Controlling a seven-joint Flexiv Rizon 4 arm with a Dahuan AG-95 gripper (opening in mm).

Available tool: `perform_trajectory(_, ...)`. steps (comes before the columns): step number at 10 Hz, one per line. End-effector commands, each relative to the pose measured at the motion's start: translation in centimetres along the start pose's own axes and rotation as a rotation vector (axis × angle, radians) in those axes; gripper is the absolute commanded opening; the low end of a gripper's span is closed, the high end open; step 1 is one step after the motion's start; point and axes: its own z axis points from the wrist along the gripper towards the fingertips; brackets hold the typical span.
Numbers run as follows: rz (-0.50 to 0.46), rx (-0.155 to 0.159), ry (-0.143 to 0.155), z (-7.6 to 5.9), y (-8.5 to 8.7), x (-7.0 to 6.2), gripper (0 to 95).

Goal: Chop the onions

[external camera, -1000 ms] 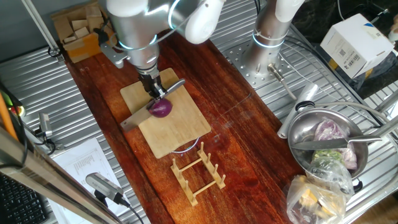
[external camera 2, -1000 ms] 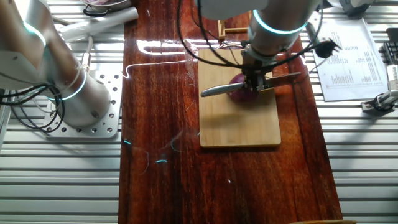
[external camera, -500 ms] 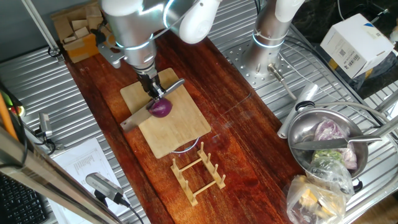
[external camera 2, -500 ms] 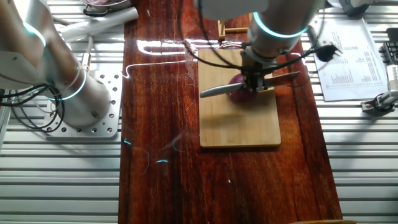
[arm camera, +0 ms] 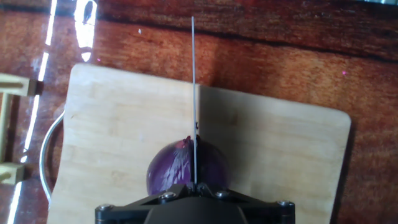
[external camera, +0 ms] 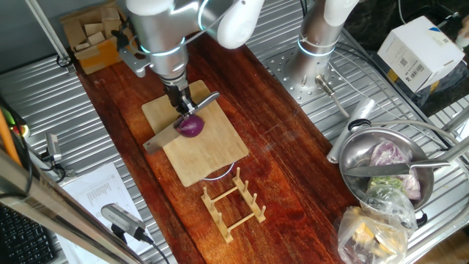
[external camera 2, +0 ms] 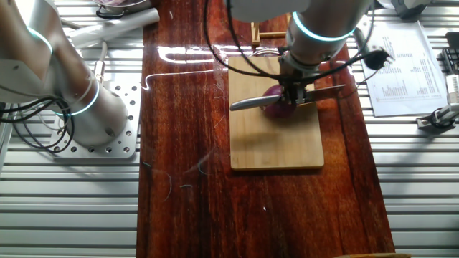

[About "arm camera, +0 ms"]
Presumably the steel cleaver knife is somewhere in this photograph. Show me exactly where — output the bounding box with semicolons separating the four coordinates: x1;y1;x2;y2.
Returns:
190;16;200;185

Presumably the wooden knife rack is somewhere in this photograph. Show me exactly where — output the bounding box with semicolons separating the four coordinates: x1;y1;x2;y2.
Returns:
0;73;44;186

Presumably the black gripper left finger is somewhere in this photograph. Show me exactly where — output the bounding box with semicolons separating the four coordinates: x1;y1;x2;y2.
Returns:
95;182;194;224

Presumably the glossy wood-grain table mat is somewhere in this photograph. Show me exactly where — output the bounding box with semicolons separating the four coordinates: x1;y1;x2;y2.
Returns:
0;0;398;224

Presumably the purple onion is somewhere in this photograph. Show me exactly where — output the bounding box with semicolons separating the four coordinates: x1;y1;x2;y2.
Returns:
146;135;231;196

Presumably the bamboo cutting board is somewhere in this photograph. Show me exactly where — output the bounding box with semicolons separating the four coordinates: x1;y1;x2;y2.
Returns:
39;63;352;224

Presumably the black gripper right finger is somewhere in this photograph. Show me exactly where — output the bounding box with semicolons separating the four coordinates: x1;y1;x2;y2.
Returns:
197;182;296;224

